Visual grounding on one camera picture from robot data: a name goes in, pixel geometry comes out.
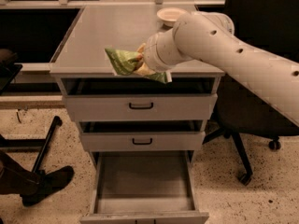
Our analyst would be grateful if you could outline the top grey drawer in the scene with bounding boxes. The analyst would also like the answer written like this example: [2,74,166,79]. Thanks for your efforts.
[62,77,217,121]

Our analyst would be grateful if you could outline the grey drawer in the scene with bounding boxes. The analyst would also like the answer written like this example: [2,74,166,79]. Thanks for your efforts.
[79,120,206,151]
[62,77,217,121]
[80,151,209,224]

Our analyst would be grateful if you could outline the black middle drawer handle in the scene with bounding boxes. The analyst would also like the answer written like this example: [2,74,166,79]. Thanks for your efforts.
[132,138,153,146]

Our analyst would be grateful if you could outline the black table leg stand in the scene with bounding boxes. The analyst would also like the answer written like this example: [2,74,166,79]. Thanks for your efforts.
[0,116,63,174]

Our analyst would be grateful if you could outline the green jalapeno chip bag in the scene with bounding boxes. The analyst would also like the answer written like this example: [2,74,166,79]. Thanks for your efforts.
[105,48,172,84]

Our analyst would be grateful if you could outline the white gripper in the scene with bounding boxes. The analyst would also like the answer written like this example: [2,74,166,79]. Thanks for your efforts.
[135,29,192,77]

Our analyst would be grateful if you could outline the black top drawer handle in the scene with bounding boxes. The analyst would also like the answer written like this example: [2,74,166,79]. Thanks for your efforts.
[128,103,154,110]

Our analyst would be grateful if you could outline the grey drawer cabinet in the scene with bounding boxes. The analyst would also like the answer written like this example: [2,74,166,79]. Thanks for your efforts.
[50,5,223,163]

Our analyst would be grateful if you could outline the white bowl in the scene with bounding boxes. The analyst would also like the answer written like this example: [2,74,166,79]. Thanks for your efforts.
[157,7,186,27]

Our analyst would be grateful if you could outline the middle grey drawer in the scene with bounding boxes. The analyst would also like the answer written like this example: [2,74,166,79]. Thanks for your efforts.
[79,120,206,151]

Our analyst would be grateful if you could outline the black drawer handle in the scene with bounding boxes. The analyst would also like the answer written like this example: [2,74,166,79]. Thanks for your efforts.
[132,138,153,146]
[128,103,154,110]

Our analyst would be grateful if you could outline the black office chair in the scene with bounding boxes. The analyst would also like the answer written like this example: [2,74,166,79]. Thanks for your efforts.
[205,0,299,185]

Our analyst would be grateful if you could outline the bottom grey drawer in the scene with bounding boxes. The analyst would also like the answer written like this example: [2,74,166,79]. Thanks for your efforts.
[80,151,209,224]

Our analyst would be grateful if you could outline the black object at left edge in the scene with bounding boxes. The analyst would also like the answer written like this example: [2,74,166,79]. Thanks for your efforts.
[0,49,22,94]

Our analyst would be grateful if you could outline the person's leg with black shoe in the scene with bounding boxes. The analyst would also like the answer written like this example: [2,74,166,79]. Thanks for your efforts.
[0,151,75,206]

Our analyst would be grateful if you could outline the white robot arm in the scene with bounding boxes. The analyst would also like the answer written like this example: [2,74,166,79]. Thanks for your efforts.
[143,12,299,125]

